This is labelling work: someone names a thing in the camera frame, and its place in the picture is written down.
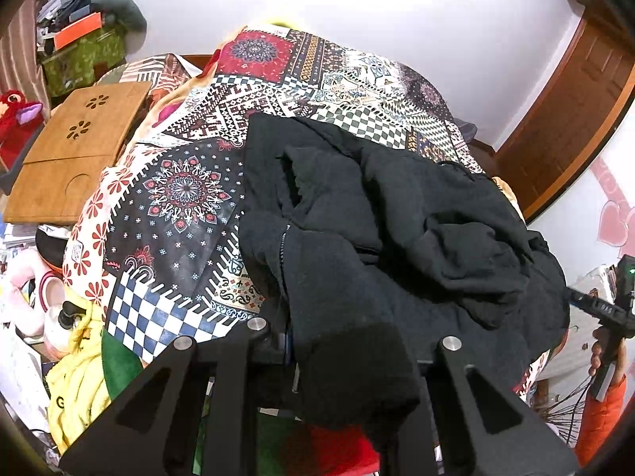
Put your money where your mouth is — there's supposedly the black zip hoodie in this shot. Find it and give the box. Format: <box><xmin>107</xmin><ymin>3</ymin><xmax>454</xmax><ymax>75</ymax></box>
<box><xmin>239</xmin><ymin>113</ymin><xmax>570</xmax><ymax>429</ymax></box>

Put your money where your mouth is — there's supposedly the orange sleeved forearm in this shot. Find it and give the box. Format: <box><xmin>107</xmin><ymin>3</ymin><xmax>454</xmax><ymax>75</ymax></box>
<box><xmin>573</xmin><ymin>376</ymin><xmax>626</xmax><ymax>466</ymax></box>

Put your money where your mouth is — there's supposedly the person's right hand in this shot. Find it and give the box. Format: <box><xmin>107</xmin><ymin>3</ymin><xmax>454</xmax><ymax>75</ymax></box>
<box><xmin>587</xmin><ymin>325</ymin><xmax>629</xmax><ymax>387</ymax></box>

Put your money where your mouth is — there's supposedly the yellow garment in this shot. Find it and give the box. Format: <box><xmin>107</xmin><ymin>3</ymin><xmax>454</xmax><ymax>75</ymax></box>
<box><xmin>46</xmin><ymin>297</ymin><xmax>111</xmax><ymax>455</ymax></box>

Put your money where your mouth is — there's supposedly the patchwork patterned bedspread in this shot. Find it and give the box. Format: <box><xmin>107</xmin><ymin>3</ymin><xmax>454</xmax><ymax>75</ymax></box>
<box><xmin>61</xmin><ymin>23</ymin><xmax>552</xmax><ymax>398</ymax></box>

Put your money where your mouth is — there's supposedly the wooden door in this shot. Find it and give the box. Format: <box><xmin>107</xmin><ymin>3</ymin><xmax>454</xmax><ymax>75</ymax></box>
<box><xmin>495</xmin><ymin>19</ymin><xmax>634</xmax><ymax>219</ymax></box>

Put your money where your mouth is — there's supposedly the grey backpack on floor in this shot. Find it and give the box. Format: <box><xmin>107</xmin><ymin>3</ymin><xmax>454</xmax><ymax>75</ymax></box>
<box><xmin>454</xmin><ymin>117</ymin><xmax>478</xmax><ymax>144</ymax></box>

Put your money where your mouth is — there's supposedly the bamboo lap desk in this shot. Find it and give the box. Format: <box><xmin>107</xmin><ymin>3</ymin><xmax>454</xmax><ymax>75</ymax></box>
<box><xmin>3</xmin><ymin>82</ymin><xmax>151</xmax><ymax>225</ymax></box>

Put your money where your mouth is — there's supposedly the red plush toy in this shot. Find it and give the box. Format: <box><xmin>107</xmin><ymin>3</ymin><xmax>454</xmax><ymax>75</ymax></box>
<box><xmin>0</xmin><ymin>89</ymin><xmax>44</xmax><ymax>171</ymax></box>

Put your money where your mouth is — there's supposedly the green patterned storage box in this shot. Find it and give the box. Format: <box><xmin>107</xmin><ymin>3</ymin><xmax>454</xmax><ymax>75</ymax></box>
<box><xmin>41</xmin><ymin>29</ymin><xmax>126</xmax><ymax>98</ymax></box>

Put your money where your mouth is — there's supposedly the striped red gold curtain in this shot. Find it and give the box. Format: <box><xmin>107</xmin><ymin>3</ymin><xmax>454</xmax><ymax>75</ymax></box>
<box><xmin>0</xmin><ymin>0</ymin><xmax>50</xmax><ymax>119</ymax></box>

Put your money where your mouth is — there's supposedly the orange box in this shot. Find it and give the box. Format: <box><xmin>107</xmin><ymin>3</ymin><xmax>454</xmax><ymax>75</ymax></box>
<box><xmin>53</xmin><ymin>12</ymin><xmax>102</xmax><ymax>50</ymax></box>

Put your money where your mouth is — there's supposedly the dark grey cushion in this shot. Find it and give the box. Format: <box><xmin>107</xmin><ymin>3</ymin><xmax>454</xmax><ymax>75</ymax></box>
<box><xmin>90</xmin><ymin>0</ymin><xmax>148</xmax><ymax>32</ymax></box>

